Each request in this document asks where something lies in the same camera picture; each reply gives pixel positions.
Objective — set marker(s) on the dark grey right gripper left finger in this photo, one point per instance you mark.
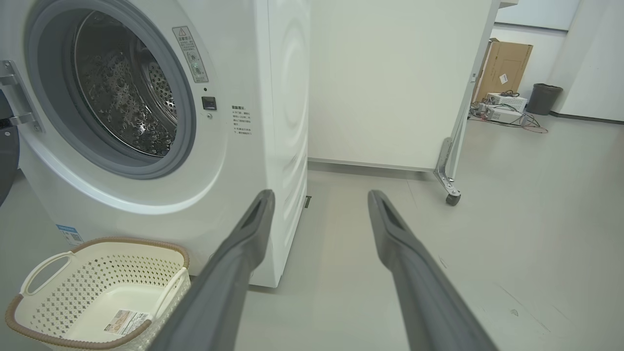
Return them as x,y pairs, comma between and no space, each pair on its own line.
219,282

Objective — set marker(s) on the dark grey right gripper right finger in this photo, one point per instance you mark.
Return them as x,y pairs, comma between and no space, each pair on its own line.
424,292

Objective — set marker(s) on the black round glass washer door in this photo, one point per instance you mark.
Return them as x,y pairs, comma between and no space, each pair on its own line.
7,161

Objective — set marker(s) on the white front-load washing machine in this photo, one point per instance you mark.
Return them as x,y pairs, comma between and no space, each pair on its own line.
234,195

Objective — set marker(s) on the basket product label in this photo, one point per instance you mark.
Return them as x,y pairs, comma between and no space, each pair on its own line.
127,321

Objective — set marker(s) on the white perforated basket brown rim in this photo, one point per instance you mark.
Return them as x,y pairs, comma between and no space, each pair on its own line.
63,292

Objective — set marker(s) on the grey rubber door seal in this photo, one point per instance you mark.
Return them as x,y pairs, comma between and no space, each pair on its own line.
53,97

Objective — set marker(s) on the metal door hinge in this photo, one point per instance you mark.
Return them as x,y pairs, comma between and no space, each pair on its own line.
19,97

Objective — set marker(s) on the metal leg with black caster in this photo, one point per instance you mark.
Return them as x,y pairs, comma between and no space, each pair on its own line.
446,170

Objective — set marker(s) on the blue energy label sticker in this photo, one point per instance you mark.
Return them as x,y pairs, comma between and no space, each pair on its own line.
70,235

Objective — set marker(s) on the white equipment box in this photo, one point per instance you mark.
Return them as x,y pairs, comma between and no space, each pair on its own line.
502,115
507,101

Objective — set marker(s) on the white mobile partition board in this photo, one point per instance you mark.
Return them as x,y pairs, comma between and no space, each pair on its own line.
390,83

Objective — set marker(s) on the steel perforated washer drum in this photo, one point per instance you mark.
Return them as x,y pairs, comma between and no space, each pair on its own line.
117,92

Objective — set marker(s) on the dark grey trash bin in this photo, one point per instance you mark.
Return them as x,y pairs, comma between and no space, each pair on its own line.
544,100

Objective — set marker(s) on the grey warning sticker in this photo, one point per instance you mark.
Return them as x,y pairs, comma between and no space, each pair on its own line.
191,53

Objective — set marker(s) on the brown cardboard box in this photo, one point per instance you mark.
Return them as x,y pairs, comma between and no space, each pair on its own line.
504,68

